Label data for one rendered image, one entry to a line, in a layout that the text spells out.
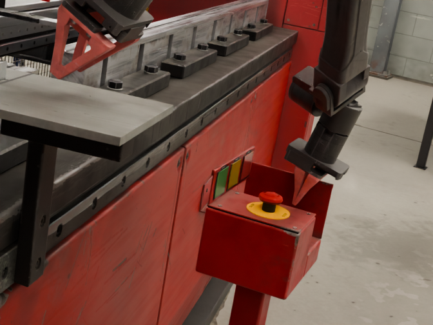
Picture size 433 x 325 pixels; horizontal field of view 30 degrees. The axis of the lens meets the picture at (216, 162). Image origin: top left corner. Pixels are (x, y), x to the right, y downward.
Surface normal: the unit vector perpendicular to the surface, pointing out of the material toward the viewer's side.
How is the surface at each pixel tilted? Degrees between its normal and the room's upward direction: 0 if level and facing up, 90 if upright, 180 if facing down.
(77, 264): 90
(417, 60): 90
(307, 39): 90
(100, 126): 0
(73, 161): 0
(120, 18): 30
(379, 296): 0
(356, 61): 108
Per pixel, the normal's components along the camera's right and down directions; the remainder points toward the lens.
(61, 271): 0.96, 0.22
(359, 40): 0.65, 0.59
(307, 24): -0.24, 0.25
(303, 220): 0.16, -0.94
